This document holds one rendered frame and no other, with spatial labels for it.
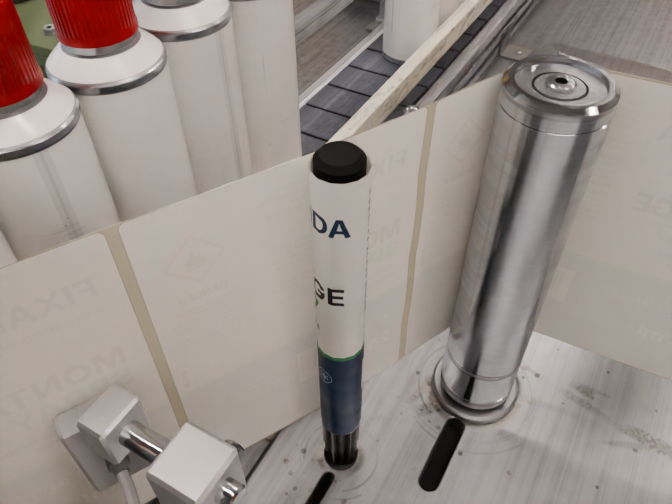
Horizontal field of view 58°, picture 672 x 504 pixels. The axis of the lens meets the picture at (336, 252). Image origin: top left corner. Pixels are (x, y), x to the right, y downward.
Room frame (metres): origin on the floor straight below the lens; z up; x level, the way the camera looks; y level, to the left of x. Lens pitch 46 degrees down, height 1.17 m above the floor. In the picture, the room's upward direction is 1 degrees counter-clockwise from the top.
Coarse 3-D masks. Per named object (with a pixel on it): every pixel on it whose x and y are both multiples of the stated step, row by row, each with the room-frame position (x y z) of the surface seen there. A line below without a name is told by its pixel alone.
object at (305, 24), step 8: (320, 0) 0.49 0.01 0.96; (328, 0) 0.49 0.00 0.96; (336, 0) 0.49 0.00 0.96; (344, 0) 0.50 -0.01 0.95; (352, 0) 0.51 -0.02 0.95; (312, 8) 0.47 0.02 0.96; (320, 8) 0.47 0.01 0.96; (328, 8) 0.48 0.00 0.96; (336, 8) 0.49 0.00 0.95; (296, 16) 0.46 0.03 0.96; (304, 16) 0.46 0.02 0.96; (312, 16) 0.46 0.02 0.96; (320, 16) 0.47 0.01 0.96; (328, 16) 0.48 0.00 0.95; (296, 24) 0.44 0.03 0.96; (304, 24) 0.45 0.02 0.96; (312, 24) 0.46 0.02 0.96; (320, 24) 0.47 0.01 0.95; (296, 32) 0.44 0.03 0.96; (304, 32) 0.45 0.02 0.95; (312, 32) 0.46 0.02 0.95; (296, 40) 0.44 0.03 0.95
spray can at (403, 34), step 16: (400, 0) 0.53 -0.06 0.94; (416, 0) 0.53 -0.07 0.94; (432, 0) 0.53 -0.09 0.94; (384, 16) 0.55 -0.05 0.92; (400, 16) 0.53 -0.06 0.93; (416, 16) 0.53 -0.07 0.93; (432, 16) 0.53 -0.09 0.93; (384, 32) 0.55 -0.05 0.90; (400, 32) 0.53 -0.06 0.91; (416, 32) 0.53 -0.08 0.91; (432, 32) 0.53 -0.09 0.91; (384, 48) 0.55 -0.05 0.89; (400, 48) 0.53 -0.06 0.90; (416, 48) 0.53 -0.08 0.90; (400, 64) 0.53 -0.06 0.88
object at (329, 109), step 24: (504, 0) 0.68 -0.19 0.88; (480, 24) 0.61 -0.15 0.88; (456, 48) 0.56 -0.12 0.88; (360, 72) 0.52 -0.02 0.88; (384, 72) 0.52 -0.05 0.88; (432, 72) 0.52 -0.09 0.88; (336, 96) 0.48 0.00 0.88; (360, 96) 0.48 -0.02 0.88; (408, 96) 0.47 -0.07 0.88; (312, 120) 0.44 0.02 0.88; (336, 120) 0.44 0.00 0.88; (384, 120) 0.44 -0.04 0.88; (312, 144) 0.40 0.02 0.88
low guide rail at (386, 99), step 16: (480, 0) 0.60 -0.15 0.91; (464, 16) 0.56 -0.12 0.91; (448, 32) 0.53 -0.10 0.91; (432, 48) 0.50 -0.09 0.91; (448, 48) 0.53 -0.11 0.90; (416, 64) 0.47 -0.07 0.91; (432, 64) 0.50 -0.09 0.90; (400, 80) 0.44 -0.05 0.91; (416, 80) 0.47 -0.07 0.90; (384, 96) 0.42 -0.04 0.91; (400, 96) 0.44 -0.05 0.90; (368, 112) 0.40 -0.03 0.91; (384, 112) 0.41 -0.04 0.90; (352, 128) 0.38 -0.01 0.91
